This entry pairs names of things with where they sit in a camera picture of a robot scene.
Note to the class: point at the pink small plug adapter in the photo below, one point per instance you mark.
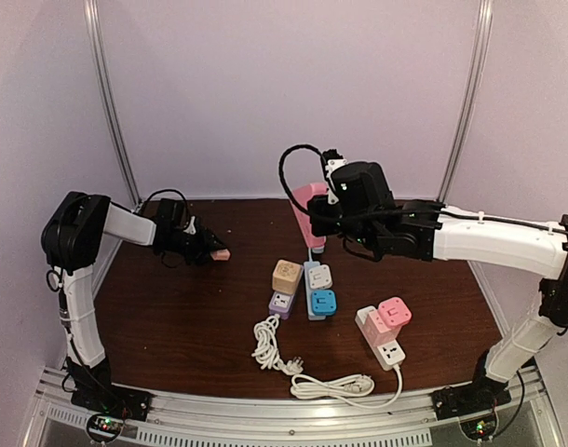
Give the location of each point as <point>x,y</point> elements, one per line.
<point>221,255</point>

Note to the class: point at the white power strip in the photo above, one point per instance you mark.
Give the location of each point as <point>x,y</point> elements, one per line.
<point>389,356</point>

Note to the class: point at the left aluminium frame post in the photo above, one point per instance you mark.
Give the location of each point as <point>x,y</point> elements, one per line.
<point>93,25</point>

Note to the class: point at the light blue power strip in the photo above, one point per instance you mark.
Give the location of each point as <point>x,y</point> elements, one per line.
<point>308,291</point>

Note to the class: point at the blue cube plug adapter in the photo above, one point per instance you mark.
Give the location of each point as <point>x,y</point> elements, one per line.
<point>323,303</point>

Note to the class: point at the white cube plug adapter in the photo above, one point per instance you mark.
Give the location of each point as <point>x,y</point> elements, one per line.
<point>319,277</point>

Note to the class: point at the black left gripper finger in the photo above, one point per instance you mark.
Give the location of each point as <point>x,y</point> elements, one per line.
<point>212,243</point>
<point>203,257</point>

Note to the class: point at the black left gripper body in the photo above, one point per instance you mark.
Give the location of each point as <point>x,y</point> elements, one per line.
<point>179,242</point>

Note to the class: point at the pink power strip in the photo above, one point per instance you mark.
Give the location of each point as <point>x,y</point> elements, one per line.
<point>303,195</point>

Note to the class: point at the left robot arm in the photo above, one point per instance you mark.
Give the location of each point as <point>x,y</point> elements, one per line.
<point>71,242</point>

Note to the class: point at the purple power strip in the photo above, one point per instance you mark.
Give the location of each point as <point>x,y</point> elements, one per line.
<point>281,304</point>

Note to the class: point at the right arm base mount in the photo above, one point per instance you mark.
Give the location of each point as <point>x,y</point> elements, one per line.
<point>481,395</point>

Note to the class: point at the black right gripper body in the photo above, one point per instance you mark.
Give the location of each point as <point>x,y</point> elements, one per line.
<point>321,226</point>

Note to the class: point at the aluminium frame post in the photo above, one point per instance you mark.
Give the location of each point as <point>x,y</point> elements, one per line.
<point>479,53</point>
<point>93,25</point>

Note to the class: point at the beige patterned cube plug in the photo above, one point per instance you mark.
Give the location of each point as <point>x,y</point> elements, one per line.
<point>286,276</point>

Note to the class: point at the light pink cube plug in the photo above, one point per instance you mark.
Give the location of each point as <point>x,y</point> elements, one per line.
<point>376,332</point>

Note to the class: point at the pink cube plug adapter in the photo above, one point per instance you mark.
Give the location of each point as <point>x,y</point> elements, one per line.
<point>394,313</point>

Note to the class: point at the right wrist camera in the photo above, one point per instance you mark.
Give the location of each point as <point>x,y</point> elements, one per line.
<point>331,161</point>

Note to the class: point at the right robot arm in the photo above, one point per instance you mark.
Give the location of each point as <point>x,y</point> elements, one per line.
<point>521,265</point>

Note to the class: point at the right aluminium frame post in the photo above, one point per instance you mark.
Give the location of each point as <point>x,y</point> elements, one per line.
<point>479,53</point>

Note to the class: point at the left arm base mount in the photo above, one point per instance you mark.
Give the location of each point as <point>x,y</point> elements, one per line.
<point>93,390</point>

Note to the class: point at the aluminium front rail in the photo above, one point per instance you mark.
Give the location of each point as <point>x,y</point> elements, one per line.
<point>175,419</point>

